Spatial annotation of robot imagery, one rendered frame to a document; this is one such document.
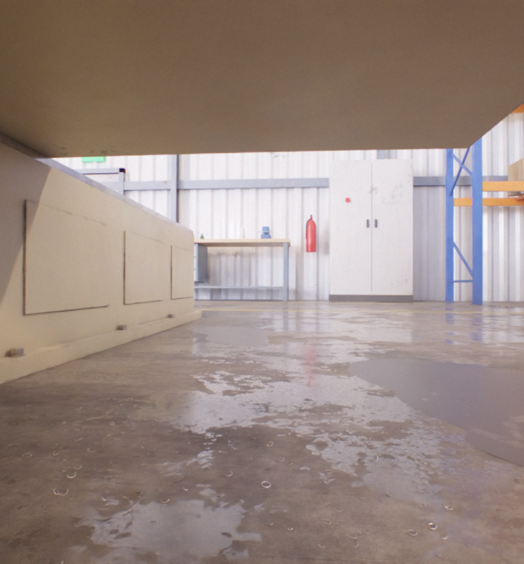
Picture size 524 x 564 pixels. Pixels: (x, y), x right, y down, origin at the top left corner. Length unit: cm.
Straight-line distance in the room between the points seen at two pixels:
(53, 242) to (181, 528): 105
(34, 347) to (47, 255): 26
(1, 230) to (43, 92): 38
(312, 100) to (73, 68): 44
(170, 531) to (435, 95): 85
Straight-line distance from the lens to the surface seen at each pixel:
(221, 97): 92
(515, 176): 719
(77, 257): 150
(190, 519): 48
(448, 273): 701
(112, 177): 788
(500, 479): 62
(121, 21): 73
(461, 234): 756
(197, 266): 639
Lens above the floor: 23
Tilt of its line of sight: level
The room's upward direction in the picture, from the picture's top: straight up
